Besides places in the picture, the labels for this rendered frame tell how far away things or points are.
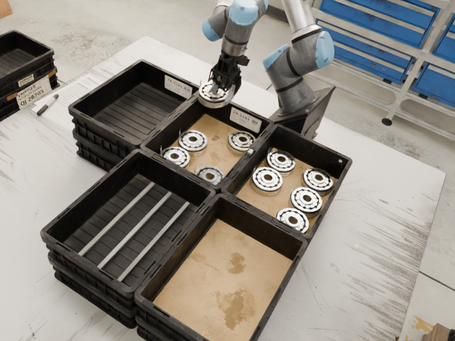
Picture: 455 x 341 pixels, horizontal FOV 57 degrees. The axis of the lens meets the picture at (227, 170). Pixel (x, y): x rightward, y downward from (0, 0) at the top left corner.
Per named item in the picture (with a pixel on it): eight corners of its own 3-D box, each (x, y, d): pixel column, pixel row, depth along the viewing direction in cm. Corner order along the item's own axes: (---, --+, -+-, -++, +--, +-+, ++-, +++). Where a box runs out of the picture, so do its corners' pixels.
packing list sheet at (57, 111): (85, 72, 191) (85, 71, 191) (125, 93, 185) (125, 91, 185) (27, 107, 170) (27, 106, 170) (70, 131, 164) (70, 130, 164)
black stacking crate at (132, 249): (137, 172, 140) (137, 148, 132) (212, 215, 132) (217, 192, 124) (45, 258, 115) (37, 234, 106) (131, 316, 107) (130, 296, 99)
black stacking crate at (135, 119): (141, 83, 173) (141, 59, 165) (201, 113, 166) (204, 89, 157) (70, 133, 148) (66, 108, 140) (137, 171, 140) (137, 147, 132)
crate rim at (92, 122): (141, 63, 166) (141, 57, 165) (204, 93, 159) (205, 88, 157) (66, 112, 141) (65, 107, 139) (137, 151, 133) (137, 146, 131)
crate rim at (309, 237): (274, 127, 151) (275, 122, 149) (351, 164, 143) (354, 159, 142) (217, 195, 125) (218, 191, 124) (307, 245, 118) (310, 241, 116)
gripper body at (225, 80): (206, 83, 133) (214, 51, 124) (219, 71, 139) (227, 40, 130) (226, 94, 132) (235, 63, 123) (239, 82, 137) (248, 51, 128)
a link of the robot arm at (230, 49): (231, 27, 127) (254, 39, 125) (227, 40, 130) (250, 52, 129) (219, 36, 122) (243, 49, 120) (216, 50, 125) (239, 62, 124)
